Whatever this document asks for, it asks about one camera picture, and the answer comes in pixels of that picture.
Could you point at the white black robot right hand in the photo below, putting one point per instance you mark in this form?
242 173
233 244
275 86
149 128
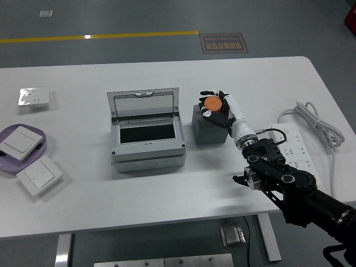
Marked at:
239 130

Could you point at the orange cylinder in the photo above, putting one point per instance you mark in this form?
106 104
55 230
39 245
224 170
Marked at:
212 104

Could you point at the grey electrical box clear lid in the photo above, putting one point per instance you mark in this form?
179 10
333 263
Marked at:
147 158

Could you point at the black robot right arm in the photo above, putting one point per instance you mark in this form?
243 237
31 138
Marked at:
300 183

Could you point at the grey cube with round hole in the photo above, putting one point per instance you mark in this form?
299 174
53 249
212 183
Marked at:
208 135

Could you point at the silver floor outlet box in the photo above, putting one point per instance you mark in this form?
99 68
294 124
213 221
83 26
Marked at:
232 235

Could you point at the brown floor sign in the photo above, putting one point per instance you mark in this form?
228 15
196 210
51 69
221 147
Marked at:
224 43

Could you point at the white table leg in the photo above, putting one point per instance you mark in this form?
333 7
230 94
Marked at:
63 250
269 239

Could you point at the red object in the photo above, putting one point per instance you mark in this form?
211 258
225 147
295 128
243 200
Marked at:
351 19

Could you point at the yellow floor tape line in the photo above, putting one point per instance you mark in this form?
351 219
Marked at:
111 35

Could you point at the small silver floor plate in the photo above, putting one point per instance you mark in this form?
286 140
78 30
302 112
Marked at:
46 13

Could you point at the purple tray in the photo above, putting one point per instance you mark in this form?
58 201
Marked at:
9 167

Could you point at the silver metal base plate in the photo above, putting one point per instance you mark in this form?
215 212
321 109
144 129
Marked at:
198 261
128 263

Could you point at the white wall socket in wrap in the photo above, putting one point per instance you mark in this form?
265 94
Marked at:
37 96

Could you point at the white wall switch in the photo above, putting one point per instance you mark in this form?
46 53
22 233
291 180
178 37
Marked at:
19 142
39 175

